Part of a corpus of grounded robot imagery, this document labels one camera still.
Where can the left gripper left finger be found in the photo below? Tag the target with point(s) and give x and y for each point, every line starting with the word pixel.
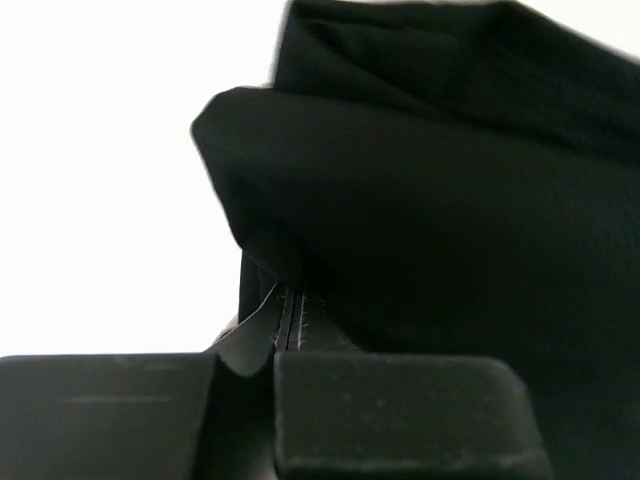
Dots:
pixel 205 415

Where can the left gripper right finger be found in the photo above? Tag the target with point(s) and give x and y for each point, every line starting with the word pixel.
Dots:
pixel 342 413

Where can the black t shirt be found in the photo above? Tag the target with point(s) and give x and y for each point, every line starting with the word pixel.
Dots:
pixel 452 179

